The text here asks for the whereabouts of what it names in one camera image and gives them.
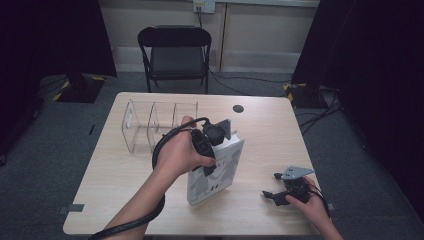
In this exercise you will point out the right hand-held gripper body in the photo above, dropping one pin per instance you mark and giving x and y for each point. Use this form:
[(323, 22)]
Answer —
[(296, 190)]

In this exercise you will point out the white wall outlet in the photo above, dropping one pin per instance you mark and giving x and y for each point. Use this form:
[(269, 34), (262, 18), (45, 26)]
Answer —
[(204, 6)]

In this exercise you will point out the black stand base yellow tape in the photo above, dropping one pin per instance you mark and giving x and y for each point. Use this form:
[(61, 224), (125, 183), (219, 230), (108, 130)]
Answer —
[(81, 90), (305, 95)]

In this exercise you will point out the clear acrylic book rack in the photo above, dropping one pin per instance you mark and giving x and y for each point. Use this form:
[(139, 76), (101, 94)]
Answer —
[(140, 130)]

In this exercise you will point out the person's left hand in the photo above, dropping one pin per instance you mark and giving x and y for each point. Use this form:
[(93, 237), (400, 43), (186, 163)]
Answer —
[(176, 153)]

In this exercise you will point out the black folding chair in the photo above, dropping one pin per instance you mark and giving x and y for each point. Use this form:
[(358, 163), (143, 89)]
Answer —
[(175, 56)]

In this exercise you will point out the white book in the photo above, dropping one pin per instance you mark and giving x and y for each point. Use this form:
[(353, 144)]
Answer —
[(220, 180)]

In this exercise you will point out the person's right hand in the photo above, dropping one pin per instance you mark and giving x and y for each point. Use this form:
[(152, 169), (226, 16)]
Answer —
[(311, 203)]

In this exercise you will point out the grey tape strip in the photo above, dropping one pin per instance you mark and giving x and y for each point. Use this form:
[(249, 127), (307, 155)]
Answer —
[(71, 208), (331, 206)]

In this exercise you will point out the dark curtain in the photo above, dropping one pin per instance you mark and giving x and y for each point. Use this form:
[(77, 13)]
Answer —
[(50, 50), (376, 83)]

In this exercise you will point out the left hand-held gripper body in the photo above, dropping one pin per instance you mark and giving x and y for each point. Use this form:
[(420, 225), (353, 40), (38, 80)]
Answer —
[(213, 133)]

